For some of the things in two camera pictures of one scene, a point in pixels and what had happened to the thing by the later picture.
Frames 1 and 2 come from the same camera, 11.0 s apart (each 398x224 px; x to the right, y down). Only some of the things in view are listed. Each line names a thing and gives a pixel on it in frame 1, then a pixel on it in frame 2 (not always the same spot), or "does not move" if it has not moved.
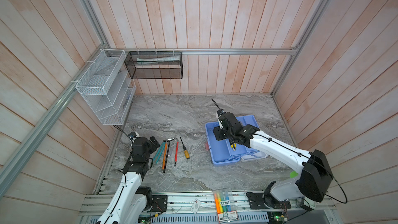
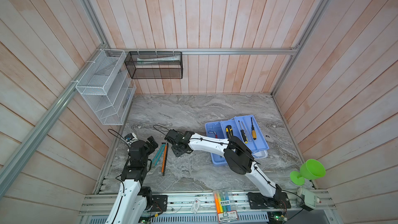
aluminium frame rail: [202, 50] does not move
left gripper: [153, 148] does not move
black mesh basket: [155, 65] does not move
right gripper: [216, 131] -> [174, 149]
